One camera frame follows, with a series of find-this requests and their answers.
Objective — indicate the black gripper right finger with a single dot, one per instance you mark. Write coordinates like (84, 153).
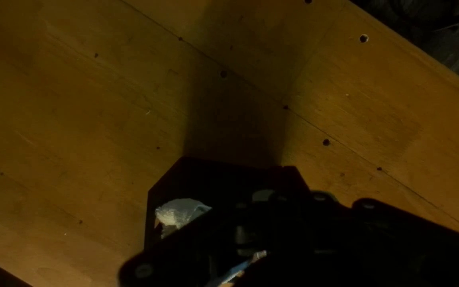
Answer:
(398, 248)

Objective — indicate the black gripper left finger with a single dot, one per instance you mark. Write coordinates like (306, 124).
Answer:
(186, 259)

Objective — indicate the grey cloth towel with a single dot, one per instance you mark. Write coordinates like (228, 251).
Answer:
(178, 212)

